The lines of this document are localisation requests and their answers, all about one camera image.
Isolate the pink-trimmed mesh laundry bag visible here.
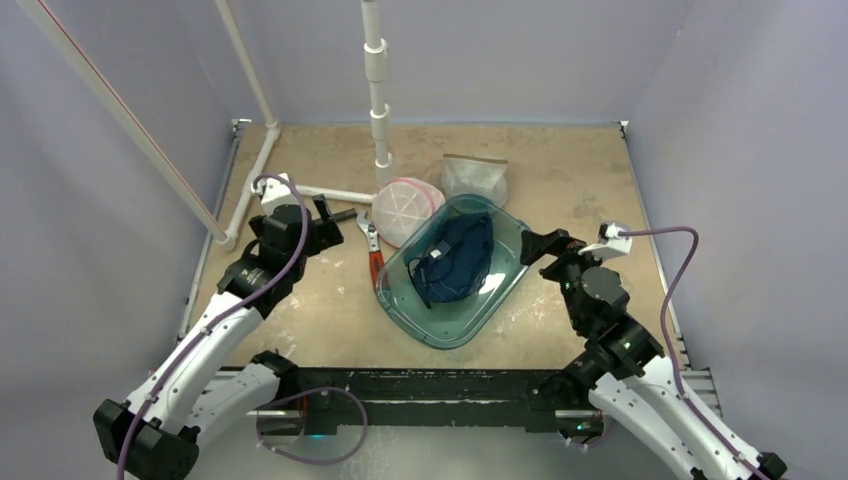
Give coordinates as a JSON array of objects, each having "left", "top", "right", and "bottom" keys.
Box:
[{"left": 370, "top": 177, "right": 446, "bottom": 248}]

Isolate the teal plastic bin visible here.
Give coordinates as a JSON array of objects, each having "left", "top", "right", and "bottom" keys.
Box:
[{"left": 376, "top": 194, "right": 528, "bottom": 350}]

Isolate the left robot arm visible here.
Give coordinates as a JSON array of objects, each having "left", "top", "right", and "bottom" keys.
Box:
[{"left": 93, "top": 195, "right": 344, "bottom": 479}]

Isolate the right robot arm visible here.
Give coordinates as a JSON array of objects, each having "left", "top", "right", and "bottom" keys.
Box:
[{"left": 520, "top": 222, "right": 788, "bottom": 479}]

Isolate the dark blue garment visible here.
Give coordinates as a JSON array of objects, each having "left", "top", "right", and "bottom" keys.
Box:
[{"left": 406, "top": 213, "right": 494, "bottom": 309}]

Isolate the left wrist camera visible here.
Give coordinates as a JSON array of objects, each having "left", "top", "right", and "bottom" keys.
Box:
[{"left": 251, "top": 173, "right": 299, "bottom": 215}]

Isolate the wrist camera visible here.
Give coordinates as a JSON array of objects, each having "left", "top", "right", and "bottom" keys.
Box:
[
  {"left": 578, "top": 221, "right": 632, "bottom": 261},
  {"left": 251, "top": 173, "right": 299, "bottom": 215}
]

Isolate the red-handled adjustable wrench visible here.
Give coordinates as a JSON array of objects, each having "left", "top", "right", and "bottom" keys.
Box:
[{"left": 356, "top": 210, "right": 384, "bottom": 292}]

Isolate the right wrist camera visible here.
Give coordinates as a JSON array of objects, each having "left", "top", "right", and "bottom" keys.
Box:
[{"left": 578, "top": 221, "right": 632, "bottom": 261}]

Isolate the white PVC pipe frame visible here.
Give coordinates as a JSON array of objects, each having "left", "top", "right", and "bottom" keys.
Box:
[{"left": 16, "top": 0, "right": 395, "bottom": 252}]

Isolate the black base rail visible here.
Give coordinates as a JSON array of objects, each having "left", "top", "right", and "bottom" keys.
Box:
[{"left": 271, "top": 367, "right": 605, "bottom": 438}]

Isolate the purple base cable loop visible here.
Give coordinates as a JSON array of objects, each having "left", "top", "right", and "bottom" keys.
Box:
[{"left": 255, "top": 386, "right": 370, "bottom": 466}]

